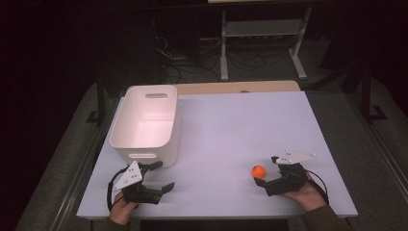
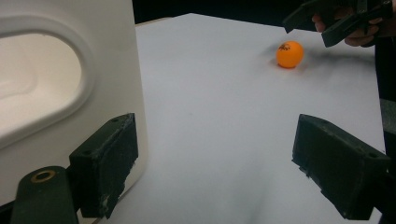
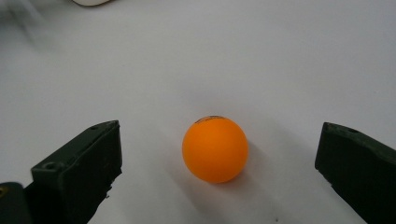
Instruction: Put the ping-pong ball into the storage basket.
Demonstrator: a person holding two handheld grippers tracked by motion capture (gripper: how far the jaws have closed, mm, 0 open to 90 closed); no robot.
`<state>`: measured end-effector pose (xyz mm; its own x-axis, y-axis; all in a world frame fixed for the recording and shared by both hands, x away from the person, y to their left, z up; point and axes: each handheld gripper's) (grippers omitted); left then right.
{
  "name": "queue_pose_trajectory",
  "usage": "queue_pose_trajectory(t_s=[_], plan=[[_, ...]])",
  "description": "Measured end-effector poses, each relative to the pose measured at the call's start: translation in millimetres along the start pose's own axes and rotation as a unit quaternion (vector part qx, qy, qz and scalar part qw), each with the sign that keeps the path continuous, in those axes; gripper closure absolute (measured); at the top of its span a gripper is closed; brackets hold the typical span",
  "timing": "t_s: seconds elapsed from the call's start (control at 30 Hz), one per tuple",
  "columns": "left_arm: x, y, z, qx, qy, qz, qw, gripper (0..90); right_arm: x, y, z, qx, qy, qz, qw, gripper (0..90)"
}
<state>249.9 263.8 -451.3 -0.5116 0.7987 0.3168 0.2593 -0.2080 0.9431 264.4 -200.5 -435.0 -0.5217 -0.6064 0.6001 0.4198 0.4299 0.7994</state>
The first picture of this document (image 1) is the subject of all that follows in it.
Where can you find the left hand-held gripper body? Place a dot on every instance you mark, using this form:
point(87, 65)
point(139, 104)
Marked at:
point(130, 178)

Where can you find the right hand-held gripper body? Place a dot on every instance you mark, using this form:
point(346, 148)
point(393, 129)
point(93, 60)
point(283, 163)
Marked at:
point(288, 179)

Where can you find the orange ball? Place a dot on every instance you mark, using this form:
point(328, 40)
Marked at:
point(259, 172)

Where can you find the white plastic bin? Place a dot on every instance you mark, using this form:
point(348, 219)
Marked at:
point(144, 128)

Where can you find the person's right hand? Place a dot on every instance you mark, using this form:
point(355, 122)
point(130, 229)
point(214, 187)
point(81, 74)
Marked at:
point(308, 195)

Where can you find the person's left hand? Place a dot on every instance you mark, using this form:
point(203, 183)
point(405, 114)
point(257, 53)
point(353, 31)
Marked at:
point(121, 210)

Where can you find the black stand leg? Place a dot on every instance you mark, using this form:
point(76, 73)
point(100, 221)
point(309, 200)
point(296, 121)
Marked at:
point(366, 96)
point(101, 102)

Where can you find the white metal stand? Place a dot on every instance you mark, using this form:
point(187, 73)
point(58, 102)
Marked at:
point(261, 28)

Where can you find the metal floor rail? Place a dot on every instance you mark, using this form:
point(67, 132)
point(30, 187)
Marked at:
point(80, 173)
point(381, 150)

